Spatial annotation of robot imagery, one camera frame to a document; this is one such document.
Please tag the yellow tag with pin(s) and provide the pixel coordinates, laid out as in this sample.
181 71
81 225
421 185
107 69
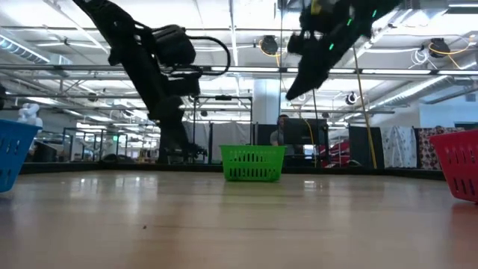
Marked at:
317 5

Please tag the small lit screen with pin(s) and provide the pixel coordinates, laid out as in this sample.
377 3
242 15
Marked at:
309 149

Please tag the green plastic basket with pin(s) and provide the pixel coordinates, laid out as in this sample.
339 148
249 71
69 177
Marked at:
254 151

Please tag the black partition panel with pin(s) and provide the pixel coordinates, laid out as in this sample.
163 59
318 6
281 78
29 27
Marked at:
302 132
263 132
201 138

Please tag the black metal frame rack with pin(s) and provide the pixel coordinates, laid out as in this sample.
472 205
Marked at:
71 143

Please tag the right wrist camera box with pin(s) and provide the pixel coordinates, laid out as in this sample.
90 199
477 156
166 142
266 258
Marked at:
297 43

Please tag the white robot figure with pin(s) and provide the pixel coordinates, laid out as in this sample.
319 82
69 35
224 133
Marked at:
30 112

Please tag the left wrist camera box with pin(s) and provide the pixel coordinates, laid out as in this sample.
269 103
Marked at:
173 45

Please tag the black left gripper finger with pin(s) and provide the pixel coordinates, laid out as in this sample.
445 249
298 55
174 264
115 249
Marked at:
181 134
170 134

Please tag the red plastic basket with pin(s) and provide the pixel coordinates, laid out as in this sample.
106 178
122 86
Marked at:
459 149

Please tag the person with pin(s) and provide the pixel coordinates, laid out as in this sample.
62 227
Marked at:
278 136

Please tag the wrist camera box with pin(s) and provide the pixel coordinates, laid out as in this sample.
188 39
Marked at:
173 45
297 43

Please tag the black background robot stand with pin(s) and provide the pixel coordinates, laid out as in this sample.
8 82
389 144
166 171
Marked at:
194 151

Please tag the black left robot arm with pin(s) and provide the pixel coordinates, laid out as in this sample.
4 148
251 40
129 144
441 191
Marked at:
112 30

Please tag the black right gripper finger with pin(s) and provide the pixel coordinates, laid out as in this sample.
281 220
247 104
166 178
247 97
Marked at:
321 73
302 87

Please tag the black hanging cloth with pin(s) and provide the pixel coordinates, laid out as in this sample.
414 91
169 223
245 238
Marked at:
358 145

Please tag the blue plastic basket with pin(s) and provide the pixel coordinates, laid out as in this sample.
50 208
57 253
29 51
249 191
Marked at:
15 157

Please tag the white floral cloth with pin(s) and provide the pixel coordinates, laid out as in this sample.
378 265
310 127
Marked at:
397 145

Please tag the dark floral cloth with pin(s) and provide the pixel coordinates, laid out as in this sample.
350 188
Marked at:
425 149

